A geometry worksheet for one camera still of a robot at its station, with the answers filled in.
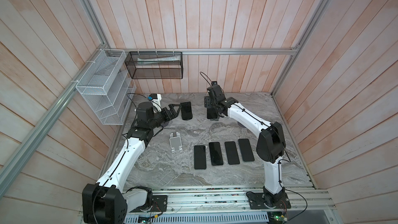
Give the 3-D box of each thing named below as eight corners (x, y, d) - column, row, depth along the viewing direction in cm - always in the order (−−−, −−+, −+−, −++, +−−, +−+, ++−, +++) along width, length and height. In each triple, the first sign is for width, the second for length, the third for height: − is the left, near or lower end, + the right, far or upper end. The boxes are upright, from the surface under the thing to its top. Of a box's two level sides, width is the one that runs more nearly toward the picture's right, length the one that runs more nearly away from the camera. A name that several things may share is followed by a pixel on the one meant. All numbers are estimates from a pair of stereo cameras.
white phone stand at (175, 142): (171, 152, 92) (169, 147, 87) (170, 135, 100) (169, 129, 94) (182, 151, 93) (182, 145, 87) (181, 134, 100) (180, 128, 95)
